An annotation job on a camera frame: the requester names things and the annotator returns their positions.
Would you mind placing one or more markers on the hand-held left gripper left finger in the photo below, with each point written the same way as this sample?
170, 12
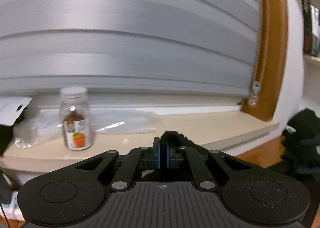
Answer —
158, 154

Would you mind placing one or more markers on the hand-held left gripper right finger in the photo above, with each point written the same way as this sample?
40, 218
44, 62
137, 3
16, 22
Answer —
168, 154

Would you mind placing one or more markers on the black garment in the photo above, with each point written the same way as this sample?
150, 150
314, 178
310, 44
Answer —
172, 136

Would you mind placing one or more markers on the clear plastic bag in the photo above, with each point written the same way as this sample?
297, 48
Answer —
120, 123

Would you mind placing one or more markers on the glass jar orange label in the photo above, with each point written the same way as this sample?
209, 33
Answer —
75, 118

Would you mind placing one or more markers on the grey roller shutter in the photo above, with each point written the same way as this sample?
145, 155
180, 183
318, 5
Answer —
125, 30

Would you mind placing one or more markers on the white power strip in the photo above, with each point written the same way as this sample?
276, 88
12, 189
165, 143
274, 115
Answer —
15, 201

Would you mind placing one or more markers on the white card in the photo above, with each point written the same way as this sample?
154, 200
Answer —
11, 110

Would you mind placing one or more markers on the black flat box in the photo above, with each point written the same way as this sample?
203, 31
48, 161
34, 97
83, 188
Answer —
5, 140

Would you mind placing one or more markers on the black thick book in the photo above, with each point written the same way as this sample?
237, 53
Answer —
307, 23

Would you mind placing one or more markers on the row of upright books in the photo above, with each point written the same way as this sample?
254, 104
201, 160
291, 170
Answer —
316, 30

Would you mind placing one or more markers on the white window rail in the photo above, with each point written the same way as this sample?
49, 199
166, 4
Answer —
162, 104

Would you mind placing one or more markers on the wooden window frame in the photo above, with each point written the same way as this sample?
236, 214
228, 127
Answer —
272, 43

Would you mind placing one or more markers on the cream wall shelf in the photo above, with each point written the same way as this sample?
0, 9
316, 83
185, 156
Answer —
312, 62

